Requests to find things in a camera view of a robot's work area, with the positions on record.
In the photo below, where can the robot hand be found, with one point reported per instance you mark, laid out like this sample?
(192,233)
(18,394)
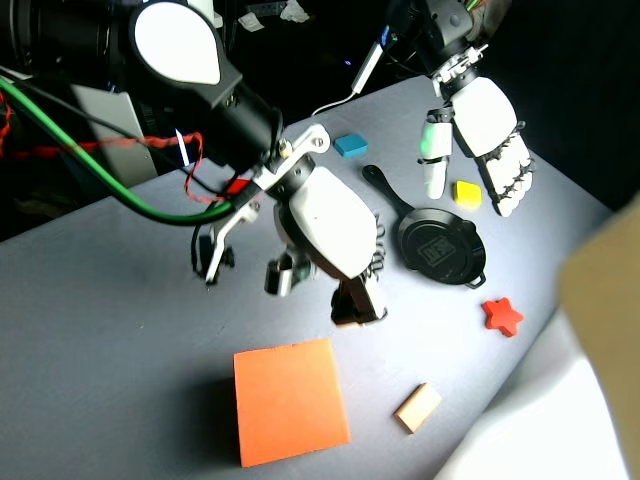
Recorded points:
(482,117)
(330,225)

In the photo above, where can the tan cardboard box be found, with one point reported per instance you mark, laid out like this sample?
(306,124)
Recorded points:
(605,310)

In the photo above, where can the blue block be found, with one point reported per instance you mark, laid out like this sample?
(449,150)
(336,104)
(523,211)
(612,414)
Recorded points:
(351,145)

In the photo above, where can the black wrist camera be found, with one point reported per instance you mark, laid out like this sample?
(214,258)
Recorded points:
(207,250)

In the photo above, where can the white adapter bar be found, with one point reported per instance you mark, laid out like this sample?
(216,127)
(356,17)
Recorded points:
(367,67)

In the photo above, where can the black frying pan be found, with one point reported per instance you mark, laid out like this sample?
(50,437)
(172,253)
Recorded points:
(442,250)

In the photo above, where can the tan wooden block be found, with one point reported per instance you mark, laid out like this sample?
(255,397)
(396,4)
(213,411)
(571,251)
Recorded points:
(417,407)

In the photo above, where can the yellow block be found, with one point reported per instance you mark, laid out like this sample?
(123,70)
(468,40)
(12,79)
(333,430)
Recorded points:
(467,194)

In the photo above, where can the large orange block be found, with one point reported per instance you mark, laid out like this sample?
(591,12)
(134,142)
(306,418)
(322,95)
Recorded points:
(290,400)

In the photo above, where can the white crumpled paper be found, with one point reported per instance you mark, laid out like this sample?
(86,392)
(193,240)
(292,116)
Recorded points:
(250,21)
(295,11)

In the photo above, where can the red star block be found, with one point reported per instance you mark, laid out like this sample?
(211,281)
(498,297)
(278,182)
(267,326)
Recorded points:
(501,316)

